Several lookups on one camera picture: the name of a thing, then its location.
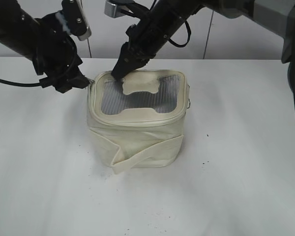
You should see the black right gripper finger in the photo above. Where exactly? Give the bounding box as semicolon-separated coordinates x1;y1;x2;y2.
132;58;149;70
111;42;137;81

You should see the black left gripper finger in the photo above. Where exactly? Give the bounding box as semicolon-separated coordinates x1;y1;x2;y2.
54;73;89;93

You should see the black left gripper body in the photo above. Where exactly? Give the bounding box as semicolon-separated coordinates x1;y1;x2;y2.
31;31;82;85

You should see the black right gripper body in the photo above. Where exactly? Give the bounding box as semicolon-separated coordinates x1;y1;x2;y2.
127;9;187;61

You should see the cream zippered bag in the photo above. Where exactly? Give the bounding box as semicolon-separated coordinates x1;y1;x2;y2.
87;70;190;174

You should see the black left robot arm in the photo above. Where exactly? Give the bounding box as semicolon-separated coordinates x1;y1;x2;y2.
0;0;91;93

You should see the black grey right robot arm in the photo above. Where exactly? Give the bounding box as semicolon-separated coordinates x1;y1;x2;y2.
105;0;295;91

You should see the black right gripper cable loop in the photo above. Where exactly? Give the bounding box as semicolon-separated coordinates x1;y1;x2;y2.
167;19;192;48

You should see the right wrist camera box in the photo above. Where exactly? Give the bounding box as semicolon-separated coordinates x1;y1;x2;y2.
104;0;136;18

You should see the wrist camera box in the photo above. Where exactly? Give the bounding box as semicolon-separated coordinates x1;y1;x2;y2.
55;0;91;41
104;0;136;18

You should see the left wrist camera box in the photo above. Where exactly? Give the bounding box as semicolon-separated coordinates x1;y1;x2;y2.
55;0;91;41

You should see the metal ring right side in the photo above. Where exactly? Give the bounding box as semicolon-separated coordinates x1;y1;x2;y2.
186;83;193;110

